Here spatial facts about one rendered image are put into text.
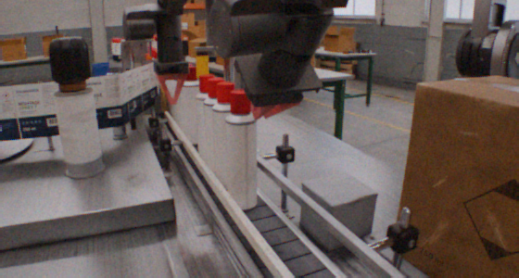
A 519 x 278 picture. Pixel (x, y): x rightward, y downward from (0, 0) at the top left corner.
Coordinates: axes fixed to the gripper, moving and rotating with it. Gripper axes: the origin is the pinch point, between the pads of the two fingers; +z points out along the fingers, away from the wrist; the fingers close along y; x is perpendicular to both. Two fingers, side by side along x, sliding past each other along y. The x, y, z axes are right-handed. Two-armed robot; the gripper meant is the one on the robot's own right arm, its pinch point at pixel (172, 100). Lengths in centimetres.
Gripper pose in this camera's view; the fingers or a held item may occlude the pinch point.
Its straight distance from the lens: 82.4
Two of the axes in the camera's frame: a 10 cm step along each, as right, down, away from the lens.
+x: 9.1, -1.3, 3.9
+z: 0.1, 9.5, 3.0
